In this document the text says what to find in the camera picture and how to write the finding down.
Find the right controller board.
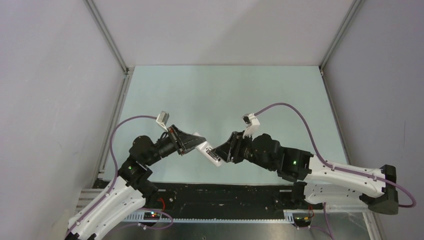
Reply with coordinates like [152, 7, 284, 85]
[293, 217, 312, 229]

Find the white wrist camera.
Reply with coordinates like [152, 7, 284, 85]
[242, 113, 260, 138]
[156, 111, 170, 132]

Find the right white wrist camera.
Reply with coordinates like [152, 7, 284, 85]
[242, 113, 260, 138]

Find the left aluminium frame rail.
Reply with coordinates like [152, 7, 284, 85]
[84, 0, 133, 180]

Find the grey slotted cable duct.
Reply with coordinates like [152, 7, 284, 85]
[122, 211, 294, 224]

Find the white remote control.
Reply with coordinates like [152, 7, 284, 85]
[195, 141, 224, 167]

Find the right aluminium frame rail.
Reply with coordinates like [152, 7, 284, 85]
[318, 0, 366, 164]

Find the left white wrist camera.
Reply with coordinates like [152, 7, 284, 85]
[156, 111, 170, 132]

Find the aluminium frame rail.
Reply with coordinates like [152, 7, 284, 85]
[318, 0, 366, 164]
[84, 0, 133, 180]

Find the left controller board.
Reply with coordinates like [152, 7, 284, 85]
[143, 211, 162, 221]

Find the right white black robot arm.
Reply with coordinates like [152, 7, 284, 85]
[209, 131, 399, 215]

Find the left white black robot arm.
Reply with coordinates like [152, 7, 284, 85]
[65, 125, 206, 240]

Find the AAA battery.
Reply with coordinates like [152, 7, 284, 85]
[206, 149, 221, 164]

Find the controller board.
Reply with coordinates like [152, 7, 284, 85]
[293, 217, 312, 229]
[143, 211, 162, 221]

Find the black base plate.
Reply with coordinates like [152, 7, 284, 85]
[144, 182, 323, 220]

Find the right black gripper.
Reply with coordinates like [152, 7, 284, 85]
[212, 130, 275, 172]

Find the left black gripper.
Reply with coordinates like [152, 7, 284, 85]
[145, 124, 207, 166]

